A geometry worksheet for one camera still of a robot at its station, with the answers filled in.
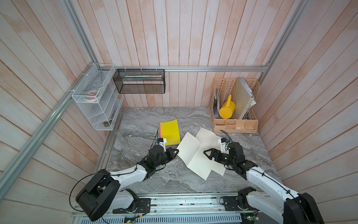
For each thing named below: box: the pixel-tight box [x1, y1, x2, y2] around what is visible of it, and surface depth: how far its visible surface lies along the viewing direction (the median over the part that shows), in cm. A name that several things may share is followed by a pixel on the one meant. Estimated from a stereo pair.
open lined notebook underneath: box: [194, 127, 223, 151], surface depth 103 cm
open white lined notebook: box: [176, 132, 213, 181], surface depth 88 cm
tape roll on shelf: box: [83, 89, 102, 102], surface depth 76 cm
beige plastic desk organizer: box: [208, 77, 261, 133], surface depth 103 cm
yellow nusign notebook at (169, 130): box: [159, 119, 181, 146], surface depth 107 cm
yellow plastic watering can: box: [218, 94, 236, 119], surface depth 100 cm
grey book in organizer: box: [213, 89, 222, 119], surface depth 103 cm
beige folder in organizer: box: [234, 77, 257, 119], surface depth 95 cm
